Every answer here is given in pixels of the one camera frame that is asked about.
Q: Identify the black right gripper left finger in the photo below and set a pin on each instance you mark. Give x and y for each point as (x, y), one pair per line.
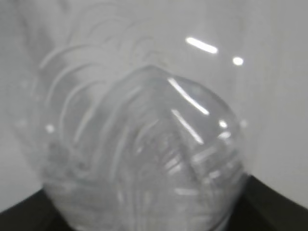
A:
(35, 213)

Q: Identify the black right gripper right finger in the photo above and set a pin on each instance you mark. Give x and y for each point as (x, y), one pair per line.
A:
(260, 208)

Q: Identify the clear water bottle red label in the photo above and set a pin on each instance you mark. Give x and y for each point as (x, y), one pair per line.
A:
(116, 119)

